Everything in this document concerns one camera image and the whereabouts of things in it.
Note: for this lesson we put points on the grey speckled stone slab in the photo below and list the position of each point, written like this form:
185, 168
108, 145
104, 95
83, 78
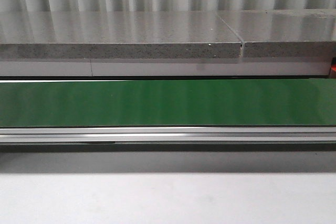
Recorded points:
116, 35

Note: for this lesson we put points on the green conveyor belt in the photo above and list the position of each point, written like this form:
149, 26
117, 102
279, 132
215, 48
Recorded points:
169, 102

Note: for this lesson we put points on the aluminium conveyor frame rail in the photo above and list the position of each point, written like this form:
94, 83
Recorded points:
170, 135

